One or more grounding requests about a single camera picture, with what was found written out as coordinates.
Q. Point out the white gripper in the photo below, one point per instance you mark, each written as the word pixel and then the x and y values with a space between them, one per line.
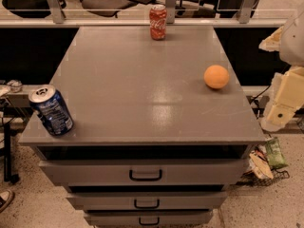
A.
pixel 294 43

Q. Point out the blue pepsi can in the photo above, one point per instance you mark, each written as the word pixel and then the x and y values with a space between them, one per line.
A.
pixel 51 109

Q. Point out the red coca-cola can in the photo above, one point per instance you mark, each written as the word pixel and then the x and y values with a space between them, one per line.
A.
pixel 157 16

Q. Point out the grey metal railing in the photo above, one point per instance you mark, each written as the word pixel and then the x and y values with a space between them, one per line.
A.
pixel 269 13

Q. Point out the orange fruit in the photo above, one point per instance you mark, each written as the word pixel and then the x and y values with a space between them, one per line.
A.
pixel 216 76

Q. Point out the green snack bag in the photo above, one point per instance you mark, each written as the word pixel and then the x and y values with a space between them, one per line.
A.
pixel 274 155

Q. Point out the tan snack packet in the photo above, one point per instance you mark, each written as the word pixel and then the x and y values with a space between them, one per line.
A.
pixel 260 167

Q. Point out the top grey drawer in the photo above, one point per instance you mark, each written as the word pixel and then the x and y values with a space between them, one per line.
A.
pixel 143 172

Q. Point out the grey drawer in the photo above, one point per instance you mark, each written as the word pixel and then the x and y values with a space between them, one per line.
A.
pixel 148 218
pixel 147 200
pixel 143 172

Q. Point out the grey drawer cabinet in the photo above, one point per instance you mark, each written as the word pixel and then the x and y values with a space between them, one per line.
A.
pixel 135 98

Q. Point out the middle grey drawer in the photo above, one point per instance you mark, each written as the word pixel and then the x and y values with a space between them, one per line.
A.
pixel 147 200

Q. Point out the black office chair seat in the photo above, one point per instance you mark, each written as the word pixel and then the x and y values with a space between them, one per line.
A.
pixel 107 8

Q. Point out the bottom grey drawer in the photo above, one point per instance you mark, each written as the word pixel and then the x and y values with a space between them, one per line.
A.
pixel 148 218

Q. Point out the dark round chair base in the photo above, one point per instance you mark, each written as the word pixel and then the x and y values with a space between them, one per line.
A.
pixel 27 8

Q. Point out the small clear bowl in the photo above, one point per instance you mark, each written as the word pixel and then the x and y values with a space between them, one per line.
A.
pixel 15 86

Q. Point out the black wire basket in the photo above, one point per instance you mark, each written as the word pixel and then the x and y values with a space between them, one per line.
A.
pixel 254 181

